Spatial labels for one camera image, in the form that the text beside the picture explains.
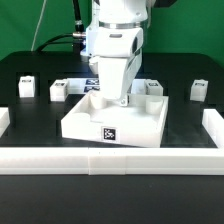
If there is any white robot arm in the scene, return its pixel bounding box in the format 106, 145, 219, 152
81, 0, 177, 101

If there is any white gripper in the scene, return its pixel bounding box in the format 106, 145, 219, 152
89, 27, 144, 107

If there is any white fence wall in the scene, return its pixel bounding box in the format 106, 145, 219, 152
202, 109, 224, 149
0, 107, 10, 137
0, 147, 224, 175

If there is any black cable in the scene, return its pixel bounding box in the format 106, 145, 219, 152
34, 32, 88, 53

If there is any white left fence wall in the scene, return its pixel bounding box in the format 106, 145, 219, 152
0, 107, 10, 137

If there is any fiducial marker sheet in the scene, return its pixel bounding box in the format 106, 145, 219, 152
68, 78, 145, 94

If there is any white right fence wall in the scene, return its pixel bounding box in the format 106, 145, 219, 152
202, 109, 224, 149

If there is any white square tabletop tray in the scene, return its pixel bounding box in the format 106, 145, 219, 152
61, 91, 168, 148

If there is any white front fence wall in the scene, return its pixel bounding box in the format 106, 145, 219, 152
0, 147, 224, 175

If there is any white cable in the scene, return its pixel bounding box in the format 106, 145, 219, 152
30, 0, 48, 52

